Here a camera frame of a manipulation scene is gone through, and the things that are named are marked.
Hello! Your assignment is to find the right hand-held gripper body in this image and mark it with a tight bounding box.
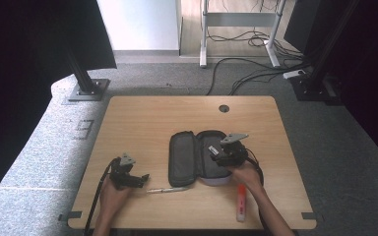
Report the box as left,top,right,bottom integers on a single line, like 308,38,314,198
215,132,249,167

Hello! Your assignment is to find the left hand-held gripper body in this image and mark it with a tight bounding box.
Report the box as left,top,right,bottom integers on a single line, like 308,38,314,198
109,152,137,191

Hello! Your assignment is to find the silver pen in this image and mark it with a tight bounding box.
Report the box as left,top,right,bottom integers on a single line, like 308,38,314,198
146,186,190,195

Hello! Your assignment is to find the dark grey pencil case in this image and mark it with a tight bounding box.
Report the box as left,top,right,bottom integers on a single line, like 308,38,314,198
167,130,244,188

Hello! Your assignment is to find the orange highlighter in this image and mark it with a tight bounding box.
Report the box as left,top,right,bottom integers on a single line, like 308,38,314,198
235,184,247,223

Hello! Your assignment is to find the person's right hand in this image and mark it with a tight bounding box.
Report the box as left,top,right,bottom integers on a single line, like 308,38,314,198
225,162,264,195

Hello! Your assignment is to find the person's left hand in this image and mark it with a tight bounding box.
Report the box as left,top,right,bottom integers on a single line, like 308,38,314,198
97,179,134,224

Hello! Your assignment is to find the white power strip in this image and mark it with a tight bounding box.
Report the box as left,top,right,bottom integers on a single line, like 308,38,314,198
283,69,307,80

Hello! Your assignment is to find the black curtain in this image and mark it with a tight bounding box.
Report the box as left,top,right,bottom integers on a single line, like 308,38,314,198
311,0,378,171
0,0,117,210

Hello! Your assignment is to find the dark upright panel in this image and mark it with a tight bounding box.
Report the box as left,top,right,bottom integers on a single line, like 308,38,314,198
283,0,319,55

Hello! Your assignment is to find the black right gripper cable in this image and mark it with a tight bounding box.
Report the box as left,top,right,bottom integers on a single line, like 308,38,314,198
245,148,268,230

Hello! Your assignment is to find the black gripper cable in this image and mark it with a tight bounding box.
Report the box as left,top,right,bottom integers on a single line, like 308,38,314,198
245,148,268,230
83,157,121,236

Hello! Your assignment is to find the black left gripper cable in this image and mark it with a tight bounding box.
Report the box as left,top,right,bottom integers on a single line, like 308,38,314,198
83,157,121,236

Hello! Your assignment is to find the grey table edge bracket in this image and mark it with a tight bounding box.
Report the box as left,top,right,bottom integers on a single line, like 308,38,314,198
57,210,83,222
300,211,323,221

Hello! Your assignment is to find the black floor cable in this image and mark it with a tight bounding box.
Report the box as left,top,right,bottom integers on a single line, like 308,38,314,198
228,63,309,96
206,57,274,96

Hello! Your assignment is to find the black stand with base plate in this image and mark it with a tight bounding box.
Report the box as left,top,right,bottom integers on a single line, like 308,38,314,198
289,0,362,106
63,48,111,102

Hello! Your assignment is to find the tangle of black floor cables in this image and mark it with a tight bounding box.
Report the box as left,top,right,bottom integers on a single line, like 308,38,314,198
206,29,306,63

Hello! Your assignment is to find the white desk frame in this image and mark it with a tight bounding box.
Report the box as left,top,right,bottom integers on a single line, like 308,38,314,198
199,0,288,69

